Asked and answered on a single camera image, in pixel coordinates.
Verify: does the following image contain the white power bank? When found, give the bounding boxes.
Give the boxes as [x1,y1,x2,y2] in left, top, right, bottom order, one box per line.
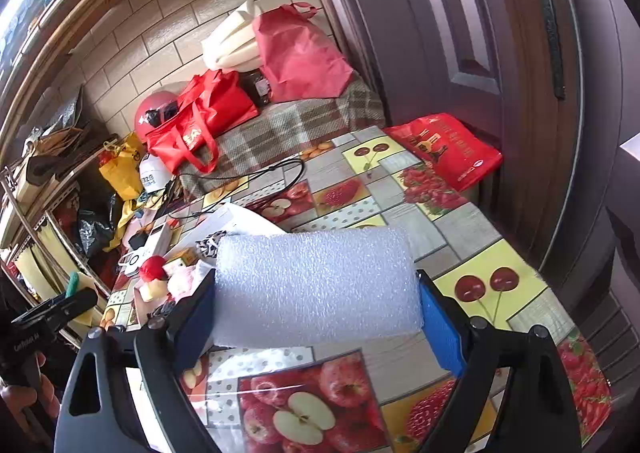
[144,222,173,256]

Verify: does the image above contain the red plush toy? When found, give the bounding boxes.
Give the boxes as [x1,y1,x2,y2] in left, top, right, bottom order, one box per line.
[139,255,169,283]

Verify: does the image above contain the red gift bag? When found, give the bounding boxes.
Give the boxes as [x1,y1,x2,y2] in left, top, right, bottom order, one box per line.
[384,113,503,193]

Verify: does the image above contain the black plastic bag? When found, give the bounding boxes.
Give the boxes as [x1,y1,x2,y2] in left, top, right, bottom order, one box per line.
[75,193,118,259]

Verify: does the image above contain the small dark jar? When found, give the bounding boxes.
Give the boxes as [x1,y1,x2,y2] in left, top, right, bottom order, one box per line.
[240,68,273,108]

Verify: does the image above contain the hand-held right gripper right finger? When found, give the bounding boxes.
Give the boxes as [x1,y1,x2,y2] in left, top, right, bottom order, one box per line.
[416,269,583,453]

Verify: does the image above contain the zebra print cloth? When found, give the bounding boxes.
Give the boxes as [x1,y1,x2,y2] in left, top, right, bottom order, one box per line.
[195,229,228,261]

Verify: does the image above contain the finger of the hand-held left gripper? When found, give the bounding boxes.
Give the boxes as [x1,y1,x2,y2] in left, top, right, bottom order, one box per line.
[47,286,99,329]

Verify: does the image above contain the pink paper bag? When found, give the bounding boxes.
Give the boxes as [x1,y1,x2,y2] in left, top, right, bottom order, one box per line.
[252,2,355,104]

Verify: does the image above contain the dark purple door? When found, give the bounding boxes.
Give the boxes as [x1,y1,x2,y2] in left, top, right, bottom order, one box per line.
[292,0,640,384]

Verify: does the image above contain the metal shelf rack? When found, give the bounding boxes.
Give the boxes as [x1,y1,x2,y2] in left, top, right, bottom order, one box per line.
[0,133,121,349]

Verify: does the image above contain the black cable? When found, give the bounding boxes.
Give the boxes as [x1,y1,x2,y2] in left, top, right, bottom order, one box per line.
[167,158,306,220]

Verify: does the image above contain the white round-dial device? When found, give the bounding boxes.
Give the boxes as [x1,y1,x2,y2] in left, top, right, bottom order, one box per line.
[117,249,151,278]

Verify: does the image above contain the cream folded bag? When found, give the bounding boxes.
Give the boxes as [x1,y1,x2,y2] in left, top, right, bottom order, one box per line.
[201,0,266,71]

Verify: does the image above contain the red helmet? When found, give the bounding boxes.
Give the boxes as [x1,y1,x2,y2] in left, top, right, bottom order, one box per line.
[134,92,185,144]

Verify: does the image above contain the black door handle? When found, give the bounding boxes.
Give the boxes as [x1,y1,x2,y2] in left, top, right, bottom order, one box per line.
[539,0,567,101]

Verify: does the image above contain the white foam block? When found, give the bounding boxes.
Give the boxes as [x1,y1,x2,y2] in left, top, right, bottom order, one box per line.
[212,227,425,349]

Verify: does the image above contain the brown cardboard sheets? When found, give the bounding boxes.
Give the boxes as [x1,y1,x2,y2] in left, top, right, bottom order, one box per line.
[20,86,118,189]

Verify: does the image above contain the white helmet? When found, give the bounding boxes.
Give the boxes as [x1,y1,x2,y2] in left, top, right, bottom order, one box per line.
[137,156,173,194]

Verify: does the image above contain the person's left hand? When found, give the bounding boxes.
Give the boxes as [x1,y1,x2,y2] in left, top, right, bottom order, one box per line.
[0,352,62,446]

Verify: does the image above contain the fruit print tablecloth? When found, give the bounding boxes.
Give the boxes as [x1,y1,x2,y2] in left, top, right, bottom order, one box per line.
[100,126,615,453]

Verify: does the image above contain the yellow plastic bag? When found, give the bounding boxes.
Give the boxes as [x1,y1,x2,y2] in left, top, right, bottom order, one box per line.
[98,132,147,201]

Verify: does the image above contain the red tote bag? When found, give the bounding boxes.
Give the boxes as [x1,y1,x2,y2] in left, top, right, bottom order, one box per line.
[146,69,261,175]

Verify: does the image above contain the white cardboard box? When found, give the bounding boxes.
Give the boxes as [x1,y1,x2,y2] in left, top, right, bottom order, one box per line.
[162,203,291,264]

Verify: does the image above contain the plaid blanket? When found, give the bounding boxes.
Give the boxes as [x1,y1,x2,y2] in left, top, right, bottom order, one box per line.
[177,76,387,199]

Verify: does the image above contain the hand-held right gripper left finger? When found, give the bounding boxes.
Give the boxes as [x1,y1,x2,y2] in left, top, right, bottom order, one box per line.
[54,269,217,453]

